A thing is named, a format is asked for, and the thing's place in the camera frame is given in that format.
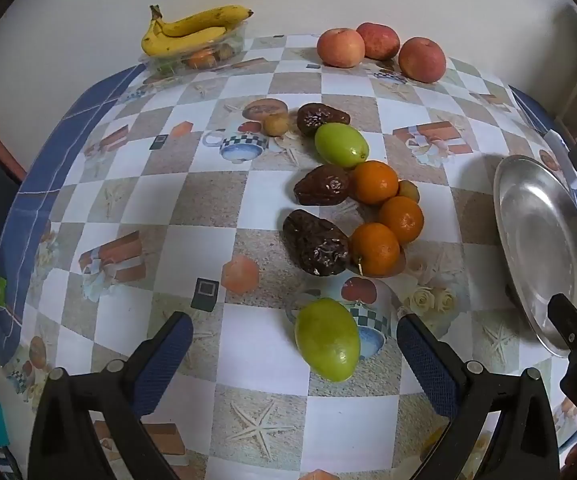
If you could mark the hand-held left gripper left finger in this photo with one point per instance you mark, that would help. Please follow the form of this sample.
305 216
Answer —
161 370

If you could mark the green jujube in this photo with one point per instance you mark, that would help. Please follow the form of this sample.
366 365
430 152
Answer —
327 340
341 144

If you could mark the red apple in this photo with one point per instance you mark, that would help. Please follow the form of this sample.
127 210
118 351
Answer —
379 39
422 60

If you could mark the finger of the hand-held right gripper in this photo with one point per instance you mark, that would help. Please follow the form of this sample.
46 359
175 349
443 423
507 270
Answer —
571 325

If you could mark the peach left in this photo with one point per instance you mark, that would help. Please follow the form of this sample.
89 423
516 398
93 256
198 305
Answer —
339 47

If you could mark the clear plastic container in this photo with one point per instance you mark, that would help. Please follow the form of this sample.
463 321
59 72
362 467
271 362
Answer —
231 45

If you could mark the dark brown date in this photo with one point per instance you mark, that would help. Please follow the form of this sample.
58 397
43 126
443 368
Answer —
321 186
318 119
314 245

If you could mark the orange tangerine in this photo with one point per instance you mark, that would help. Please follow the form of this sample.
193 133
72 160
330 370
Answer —
402 220
374 251
374 182

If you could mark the yellow banana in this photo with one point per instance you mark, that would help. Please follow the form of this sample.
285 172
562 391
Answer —
203 20
178 42

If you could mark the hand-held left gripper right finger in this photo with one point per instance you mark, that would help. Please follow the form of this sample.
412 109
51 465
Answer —
426 370

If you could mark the round metal plate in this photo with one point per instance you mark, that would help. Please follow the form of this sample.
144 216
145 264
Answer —
538 240

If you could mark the small tan longan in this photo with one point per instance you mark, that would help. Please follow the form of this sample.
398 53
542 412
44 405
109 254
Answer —
275 124
410 191

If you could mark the small orange fruit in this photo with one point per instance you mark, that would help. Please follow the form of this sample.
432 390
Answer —
202 60

